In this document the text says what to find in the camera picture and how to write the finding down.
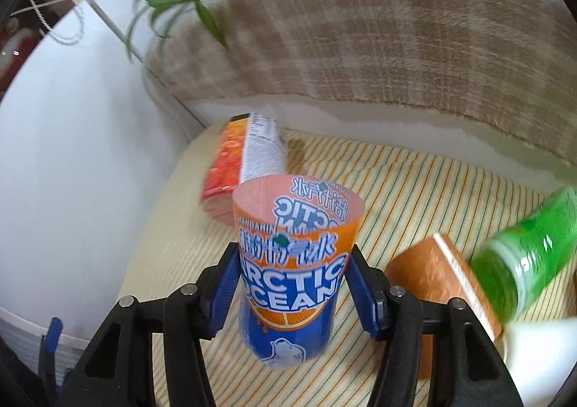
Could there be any beige plaid cloth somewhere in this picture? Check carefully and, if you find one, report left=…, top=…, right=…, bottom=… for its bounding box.
left=147, top=0, right=576, bottom=163

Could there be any green paper cup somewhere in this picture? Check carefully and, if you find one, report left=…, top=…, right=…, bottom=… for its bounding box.
left=470, top=186, right=576, bottom=324

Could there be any red white ceramic vase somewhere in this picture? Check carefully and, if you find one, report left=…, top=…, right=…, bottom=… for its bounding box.
left=0, top=17, right=39, bottom=96

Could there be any white beaded cord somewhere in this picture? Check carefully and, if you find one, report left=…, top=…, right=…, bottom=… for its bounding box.
left=8, top=0, right=87, bottom=48

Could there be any red pink grapefruit cup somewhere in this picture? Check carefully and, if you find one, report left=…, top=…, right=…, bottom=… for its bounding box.
left=199, top=113, right=287, bottom=225

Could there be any blue orange Arctic Ocean cup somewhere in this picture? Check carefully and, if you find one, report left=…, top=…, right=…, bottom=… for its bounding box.
left=233, top=174, right=365, bottom=369

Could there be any white plastic cup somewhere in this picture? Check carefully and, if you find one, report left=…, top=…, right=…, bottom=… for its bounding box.
left=501, top=317, right=577, bottom=406

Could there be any striped yellow table cloth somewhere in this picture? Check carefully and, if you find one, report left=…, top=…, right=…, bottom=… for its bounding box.
left=121, top=126, right=545, bottom=406

